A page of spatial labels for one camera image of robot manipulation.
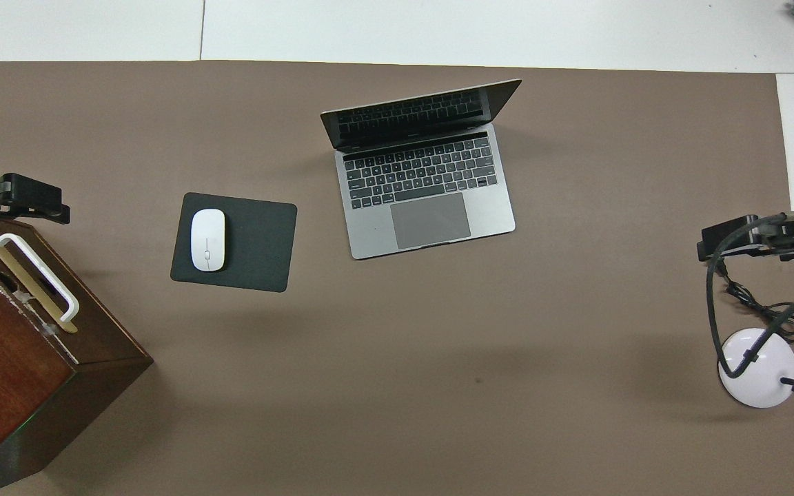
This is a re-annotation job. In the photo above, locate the grey Apple laptop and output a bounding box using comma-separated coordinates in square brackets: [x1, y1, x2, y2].
[320, 79, 523, 261]

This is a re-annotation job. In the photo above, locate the brown table mat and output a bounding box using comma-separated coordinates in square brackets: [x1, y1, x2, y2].
[0, 61, 794, 496]

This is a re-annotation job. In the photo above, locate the white box handle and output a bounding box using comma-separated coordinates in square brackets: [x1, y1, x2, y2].
[0, 233, 80, 323]

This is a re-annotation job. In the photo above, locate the white desk lamp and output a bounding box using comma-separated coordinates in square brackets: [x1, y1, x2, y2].
[717, 282, 794, 409]

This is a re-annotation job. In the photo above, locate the white computer mouse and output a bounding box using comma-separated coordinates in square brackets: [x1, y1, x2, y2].
[190, 209, 227, 272]

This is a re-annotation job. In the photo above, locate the dark brown wooden box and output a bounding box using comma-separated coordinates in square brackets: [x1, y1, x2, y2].
[0, 219, 154, 496]

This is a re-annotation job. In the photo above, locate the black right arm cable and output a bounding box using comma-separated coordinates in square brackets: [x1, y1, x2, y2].
[706, 208, 794, 380]

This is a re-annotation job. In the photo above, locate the thin black lamp cable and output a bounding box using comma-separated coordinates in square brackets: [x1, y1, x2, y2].
[717, 265, 794, 344]

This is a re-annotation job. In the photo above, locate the brass handle backplate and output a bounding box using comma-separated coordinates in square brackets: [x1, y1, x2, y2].
[0, 234, 79, 335]

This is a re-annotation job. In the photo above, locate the black mouse pad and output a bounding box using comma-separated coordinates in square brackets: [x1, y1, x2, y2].
[170, 192, 298, 293]

